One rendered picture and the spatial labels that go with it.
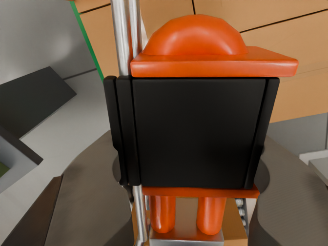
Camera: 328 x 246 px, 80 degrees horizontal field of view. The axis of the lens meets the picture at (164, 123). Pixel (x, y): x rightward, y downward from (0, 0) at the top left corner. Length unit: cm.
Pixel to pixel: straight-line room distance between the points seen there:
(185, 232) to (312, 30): 83
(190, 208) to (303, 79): 82
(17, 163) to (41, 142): 99
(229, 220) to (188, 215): 58
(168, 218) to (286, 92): 83
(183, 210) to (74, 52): 138
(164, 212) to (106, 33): 73
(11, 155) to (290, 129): 169
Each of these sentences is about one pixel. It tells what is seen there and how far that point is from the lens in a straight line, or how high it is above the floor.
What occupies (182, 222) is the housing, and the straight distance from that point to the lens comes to 19.
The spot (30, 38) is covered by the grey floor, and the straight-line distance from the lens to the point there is 162.
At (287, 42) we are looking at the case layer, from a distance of 89.
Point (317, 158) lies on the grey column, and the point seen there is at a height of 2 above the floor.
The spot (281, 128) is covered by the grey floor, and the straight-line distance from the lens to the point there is 172.
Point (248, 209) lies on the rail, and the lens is 123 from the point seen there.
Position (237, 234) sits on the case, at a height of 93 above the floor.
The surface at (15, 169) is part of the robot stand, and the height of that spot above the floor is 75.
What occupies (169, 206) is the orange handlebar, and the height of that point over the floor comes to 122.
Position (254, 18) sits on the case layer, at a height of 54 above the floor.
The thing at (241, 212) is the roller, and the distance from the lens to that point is 132.
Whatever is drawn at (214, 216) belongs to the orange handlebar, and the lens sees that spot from 17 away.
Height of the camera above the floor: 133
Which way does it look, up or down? 62 degrees down
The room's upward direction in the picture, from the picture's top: 174 degrees counter-clockwise
